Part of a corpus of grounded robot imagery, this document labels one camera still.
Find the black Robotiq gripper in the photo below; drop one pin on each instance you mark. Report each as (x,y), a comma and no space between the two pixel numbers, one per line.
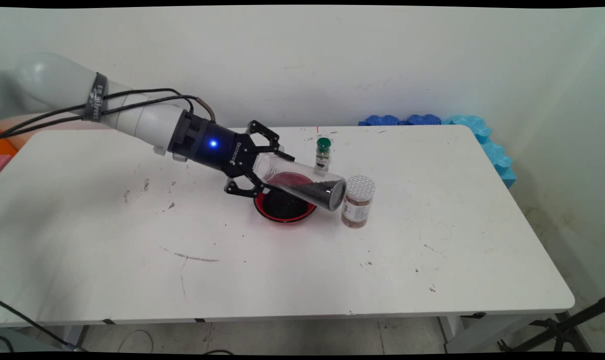
(212,145)

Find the clear plastic jar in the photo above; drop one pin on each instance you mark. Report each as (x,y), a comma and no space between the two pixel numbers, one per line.
(292,175)

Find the black seeds heap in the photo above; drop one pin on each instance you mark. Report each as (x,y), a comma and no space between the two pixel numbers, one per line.
(282,207)
(317,194)

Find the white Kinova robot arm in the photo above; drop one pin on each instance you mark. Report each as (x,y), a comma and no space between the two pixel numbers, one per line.
(47,85)

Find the small green-capped spice bottle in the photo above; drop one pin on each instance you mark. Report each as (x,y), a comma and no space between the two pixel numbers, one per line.
(322,157)

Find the red bowl black rim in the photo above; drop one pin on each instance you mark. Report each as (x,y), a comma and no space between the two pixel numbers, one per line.
(310,212)

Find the brown-filled jar white lid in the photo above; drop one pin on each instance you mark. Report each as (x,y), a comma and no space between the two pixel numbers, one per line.
(358,205)

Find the dark blue foam mat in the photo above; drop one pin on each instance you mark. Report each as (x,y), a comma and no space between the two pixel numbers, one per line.
(382,120)
(423,119)

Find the light blue foam mat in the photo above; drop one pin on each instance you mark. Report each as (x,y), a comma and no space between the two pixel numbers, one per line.
(495,150)

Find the orange foam mat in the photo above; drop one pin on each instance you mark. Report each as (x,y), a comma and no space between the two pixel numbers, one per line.
(5,147)

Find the pink foam mat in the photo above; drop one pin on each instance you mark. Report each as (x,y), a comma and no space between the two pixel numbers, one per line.
(2,164)

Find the white table leg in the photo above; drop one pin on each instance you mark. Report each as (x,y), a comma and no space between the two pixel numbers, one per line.
(452,330)

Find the black tripod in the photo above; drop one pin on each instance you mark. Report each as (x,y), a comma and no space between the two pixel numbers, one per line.
(562,328)

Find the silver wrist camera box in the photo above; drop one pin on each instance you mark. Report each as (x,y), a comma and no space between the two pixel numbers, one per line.
(179,157)

